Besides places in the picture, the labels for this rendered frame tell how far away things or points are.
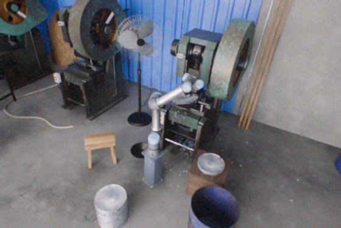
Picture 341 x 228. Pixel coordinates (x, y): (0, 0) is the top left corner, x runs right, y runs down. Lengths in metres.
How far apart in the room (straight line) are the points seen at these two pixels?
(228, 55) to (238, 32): 0.23
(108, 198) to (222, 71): 1.56
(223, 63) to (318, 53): 1.77
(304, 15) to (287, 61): 0.60
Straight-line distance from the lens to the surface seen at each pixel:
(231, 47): 2.21
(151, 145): 2.41
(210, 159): 2.66
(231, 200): 2.34
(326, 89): 3.87
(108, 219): 2.41
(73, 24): 3.12
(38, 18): 4.92
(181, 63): 2.66
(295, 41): 3.66
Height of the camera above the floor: 2.23
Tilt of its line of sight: 36 degrees down
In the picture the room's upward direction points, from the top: 5 degrees clockwise
